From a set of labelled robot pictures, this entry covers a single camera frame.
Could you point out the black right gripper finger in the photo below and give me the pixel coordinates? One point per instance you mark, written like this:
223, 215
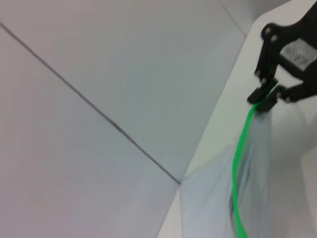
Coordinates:
270, 54
292, 94

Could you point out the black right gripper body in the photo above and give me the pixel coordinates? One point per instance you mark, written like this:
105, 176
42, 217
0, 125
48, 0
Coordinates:
307, 32

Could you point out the clear green-zip document bag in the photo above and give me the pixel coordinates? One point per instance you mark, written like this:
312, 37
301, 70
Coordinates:
210, 198

